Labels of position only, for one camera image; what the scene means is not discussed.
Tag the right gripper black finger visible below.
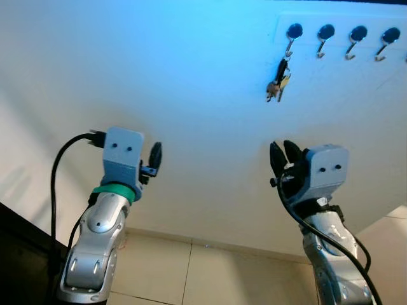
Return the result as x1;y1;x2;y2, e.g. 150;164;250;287
270;141;285;182
283;140;304;166

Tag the bunch of keys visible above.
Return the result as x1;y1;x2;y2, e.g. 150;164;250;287
266;56;292;104

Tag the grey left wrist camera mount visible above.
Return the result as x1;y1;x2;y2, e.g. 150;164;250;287
102;127;145;186

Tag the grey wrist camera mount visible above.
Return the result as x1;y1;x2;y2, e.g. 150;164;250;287
102;127;145;186
299;144;349;204

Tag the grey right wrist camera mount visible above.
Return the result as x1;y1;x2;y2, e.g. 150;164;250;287
299;144;349;204

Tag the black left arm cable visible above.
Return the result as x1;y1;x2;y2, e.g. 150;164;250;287
48;130;107;287

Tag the white hook rail plate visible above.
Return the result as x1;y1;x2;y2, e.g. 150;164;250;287
275;13;407;64

